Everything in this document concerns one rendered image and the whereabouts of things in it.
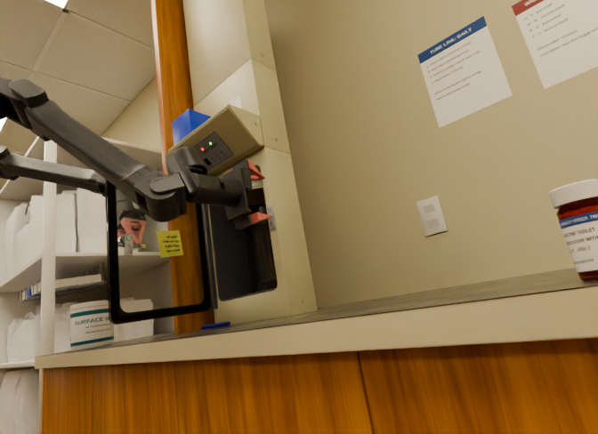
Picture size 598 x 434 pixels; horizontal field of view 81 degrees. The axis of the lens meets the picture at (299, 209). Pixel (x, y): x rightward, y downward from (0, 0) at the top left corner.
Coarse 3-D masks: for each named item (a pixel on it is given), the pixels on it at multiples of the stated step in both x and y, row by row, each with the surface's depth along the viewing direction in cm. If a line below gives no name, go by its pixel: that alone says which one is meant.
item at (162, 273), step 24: (120, 192) 94; (120, 216) 92; (144, 216) 98; (192, 216) 112; (120, 240) 91; (144, 240) 96; (168, 240) 102; (192, 240) 109; (120, 264) 89; (144, 264) 94; (168, 264) 100; (192, 264) 107; (120, 288) 87; (144, 288) 92; (168, 288) 98; (192, 288) 104
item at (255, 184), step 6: (252, 186) 106; (258, 186) 106; (252, 192) 121; (258, 192) 121; (252, 198) 121; (258, 198) 122; (264, 198) 122; (252, 204) 121; (258, 204) 122; (264, 204) 122
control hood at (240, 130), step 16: (224, 112) 96; (240, 112) 97; (208, 128) 101; (224, 128) 99; (240, 128) 97; (256, 128) 100; (176, 144) 110; (192, 144) 108; (240, 144) 101; (256, 144) 99
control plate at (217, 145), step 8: (208, 136) 103; (216, 136) 102; (200, 144) 106; (208, 144) 105; (216, 144) 104; (224, 144) 103; (200, 152) 108; (208, 152) 107; (216, 152) 106; (224, 152) 105; (216, 160) 108; (224, 160) 107; (208, 168) 111
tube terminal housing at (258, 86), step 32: (256, 64) 109; (224, 96) 115; (256, 96) 105; (256, 160) 102; (288, 160) 107; (288, 192) 103; (288, 224) 98; (288, 256) 94; (288, 288) 91; (224, 320) 105; (256, 320) 96
